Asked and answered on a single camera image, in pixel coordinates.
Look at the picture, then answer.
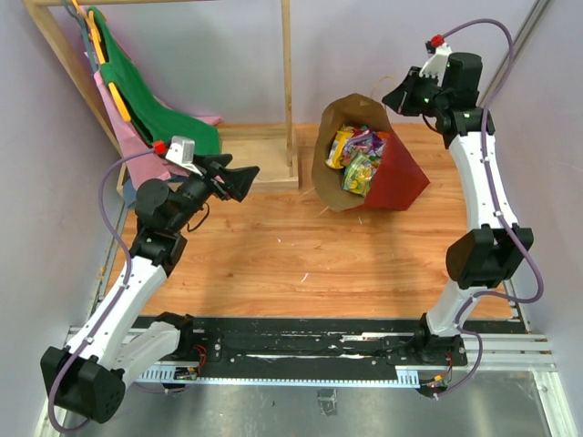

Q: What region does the grey hanger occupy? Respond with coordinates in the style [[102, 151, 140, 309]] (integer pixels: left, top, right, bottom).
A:
[[61, 0, 106, 73]]

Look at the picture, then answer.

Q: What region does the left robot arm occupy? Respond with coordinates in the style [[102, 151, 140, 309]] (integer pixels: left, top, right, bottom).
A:
[[40, 154, 260, 433]]

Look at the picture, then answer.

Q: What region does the green shirt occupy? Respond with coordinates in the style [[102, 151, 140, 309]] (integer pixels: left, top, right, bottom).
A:
[[88, 6, 221, 155]]

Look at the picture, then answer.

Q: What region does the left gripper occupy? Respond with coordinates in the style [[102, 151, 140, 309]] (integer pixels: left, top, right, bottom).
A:
[[169, 155, 259, 233]]

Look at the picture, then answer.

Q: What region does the wooden clothes rack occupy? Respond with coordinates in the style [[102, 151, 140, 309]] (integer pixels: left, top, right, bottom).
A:
[[24, 1, 300, 191]]

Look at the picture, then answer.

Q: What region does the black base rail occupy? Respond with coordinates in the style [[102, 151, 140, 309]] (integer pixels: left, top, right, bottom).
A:
[[131, 313, 484, 383]]

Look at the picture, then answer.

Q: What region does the yellow hanger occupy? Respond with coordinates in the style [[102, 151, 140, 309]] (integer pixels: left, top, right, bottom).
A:
[[70, 0, 132, 123]]

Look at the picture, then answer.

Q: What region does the red brown paper bag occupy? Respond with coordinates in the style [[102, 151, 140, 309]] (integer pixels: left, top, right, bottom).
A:
[[311, 93, 430, 212]]

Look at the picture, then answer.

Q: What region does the pink shirt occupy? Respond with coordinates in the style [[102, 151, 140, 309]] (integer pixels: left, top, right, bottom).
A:
[[93, 70, 220, 188]]

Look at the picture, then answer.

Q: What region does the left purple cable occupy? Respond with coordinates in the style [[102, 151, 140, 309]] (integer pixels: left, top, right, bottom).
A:
[[46, 140, 168, 432]]

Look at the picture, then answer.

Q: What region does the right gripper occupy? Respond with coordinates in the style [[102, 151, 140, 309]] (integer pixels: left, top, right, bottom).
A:
[[380, 66, 448, 117]]

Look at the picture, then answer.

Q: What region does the blue grey cloth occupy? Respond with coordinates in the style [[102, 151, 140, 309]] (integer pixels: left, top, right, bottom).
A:
[[122, 178, 137, 209]]

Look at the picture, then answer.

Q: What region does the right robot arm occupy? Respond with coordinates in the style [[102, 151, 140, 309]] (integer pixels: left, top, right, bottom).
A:
[[383, 47, 534, 365]]

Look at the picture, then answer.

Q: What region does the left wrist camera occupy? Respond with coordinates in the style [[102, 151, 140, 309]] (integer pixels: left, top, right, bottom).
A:
[[165, 136, 202, 176]]

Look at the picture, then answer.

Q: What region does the aluminium frame post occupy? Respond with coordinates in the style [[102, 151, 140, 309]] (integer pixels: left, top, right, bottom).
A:
[[480, 0, 554, 104]]

